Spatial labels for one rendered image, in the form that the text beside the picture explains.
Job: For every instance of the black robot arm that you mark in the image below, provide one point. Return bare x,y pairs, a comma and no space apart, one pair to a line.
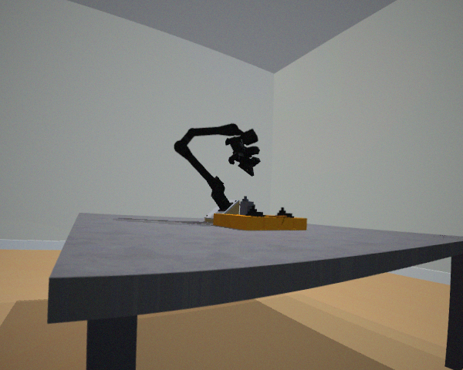
218,189

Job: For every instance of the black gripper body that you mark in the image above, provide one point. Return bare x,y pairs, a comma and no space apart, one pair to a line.
239,157

